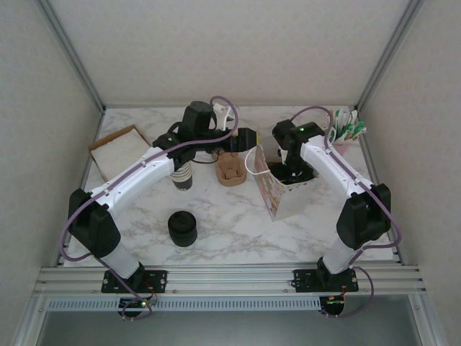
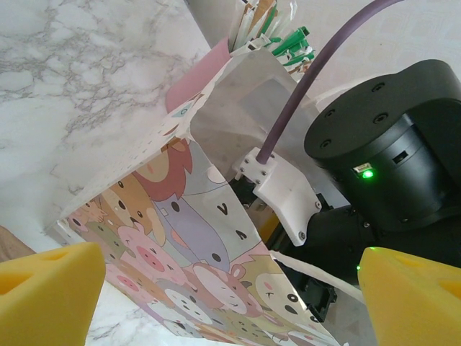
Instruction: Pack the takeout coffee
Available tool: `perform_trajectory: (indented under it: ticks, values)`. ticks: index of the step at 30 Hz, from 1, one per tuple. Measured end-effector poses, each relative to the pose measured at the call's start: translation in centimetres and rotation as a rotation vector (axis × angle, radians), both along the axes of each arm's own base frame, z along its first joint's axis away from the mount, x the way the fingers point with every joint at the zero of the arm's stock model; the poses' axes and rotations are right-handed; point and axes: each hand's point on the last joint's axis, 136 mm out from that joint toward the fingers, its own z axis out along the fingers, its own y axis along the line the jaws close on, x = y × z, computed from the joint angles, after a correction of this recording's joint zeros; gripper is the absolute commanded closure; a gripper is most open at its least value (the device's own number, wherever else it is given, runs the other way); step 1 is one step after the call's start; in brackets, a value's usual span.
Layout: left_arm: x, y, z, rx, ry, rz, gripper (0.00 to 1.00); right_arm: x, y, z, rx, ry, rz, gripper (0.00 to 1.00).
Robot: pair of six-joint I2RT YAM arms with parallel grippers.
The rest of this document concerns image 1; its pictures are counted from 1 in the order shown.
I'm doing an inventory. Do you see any small black controller board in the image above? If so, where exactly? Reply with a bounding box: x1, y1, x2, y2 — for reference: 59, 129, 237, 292
120, 297, 151, 311
325, 295, 346, 315

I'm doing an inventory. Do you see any brown cardboard napkin tray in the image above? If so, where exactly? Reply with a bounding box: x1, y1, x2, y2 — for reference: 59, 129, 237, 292
88, 124, 154, 180

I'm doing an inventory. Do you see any aluminium frame post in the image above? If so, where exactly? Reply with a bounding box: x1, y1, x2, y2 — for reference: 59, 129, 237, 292
354, 0, 429, 112
35, 0, 107, 113

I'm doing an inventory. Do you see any stack of black lids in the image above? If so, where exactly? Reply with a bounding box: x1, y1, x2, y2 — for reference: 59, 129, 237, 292
167, 210, 200, 248

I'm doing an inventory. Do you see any aluminium mounting rail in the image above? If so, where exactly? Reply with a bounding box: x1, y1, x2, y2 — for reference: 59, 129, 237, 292
34, 265, 428, 299

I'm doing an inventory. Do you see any white paper takeout bag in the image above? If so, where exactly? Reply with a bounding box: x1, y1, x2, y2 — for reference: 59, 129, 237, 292
244, 125, 342, 221

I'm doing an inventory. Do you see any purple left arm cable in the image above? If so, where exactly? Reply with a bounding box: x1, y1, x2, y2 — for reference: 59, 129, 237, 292
59, 95, 239, 321

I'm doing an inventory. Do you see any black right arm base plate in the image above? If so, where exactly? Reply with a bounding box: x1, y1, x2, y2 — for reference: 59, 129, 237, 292
293, 268, 360, 293

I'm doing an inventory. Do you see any stack of paper cups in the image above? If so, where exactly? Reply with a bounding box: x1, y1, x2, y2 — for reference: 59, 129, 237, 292
169, 161, 194, 192

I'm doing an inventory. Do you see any white slotted cable duct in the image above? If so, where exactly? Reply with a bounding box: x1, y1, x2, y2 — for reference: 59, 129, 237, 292
46, 297, 322, 312

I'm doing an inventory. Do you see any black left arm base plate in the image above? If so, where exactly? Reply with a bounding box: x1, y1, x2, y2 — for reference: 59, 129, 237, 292
100, 269, 169, 293

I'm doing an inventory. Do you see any brown pulp cup carrier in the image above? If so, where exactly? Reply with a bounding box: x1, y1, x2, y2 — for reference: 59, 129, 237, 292
212, 151, 249, 187

